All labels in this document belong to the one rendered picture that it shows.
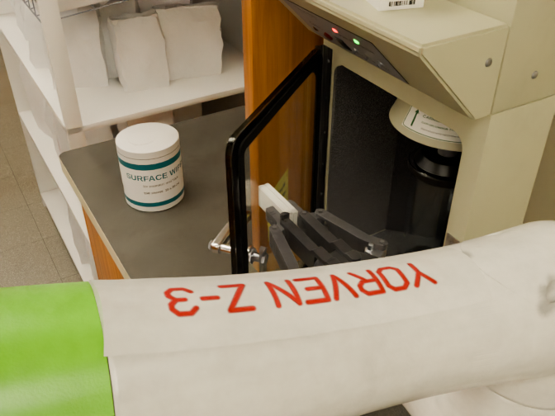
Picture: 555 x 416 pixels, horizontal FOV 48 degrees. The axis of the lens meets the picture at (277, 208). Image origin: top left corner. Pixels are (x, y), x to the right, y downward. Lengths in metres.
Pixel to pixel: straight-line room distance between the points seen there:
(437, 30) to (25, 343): 0.47
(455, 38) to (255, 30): 0.38
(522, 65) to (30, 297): 0.55
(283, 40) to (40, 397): 0.75
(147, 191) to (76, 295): 1.01
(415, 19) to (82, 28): 1.39
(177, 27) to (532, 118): 1.34
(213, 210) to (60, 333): 1.05
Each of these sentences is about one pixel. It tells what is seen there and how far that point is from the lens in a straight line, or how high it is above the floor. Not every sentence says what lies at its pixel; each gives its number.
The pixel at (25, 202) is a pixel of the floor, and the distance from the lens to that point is 3.22.
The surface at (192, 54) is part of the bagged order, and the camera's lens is 1.96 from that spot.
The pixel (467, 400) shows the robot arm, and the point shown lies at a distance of 0.49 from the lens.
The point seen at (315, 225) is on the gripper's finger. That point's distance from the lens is 0.70.
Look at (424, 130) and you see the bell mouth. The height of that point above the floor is 1.33.
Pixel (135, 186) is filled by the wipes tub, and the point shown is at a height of 1.00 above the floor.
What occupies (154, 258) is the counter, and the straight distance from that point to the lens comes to 1.22.
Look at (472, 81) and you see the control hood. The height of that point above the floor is 1.46.
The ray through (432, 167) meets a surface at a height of 1.25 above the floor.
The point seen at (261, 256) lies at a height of 1.21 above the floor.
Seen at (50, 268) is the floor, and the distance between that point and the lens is 2.77.
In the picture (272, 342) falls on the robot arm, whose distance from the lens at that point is 0.32.
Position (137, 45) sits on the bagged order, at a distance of 1.88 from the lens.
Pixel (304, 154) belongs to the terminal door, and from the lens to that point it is 0.92.
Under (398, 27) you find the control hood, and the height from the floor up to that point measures 1.51.
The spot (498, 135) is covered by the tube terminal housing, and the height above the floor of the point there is 1.38.
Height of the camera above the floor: 1.71
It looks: 36 degrees down
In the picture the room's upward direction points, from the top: straight up
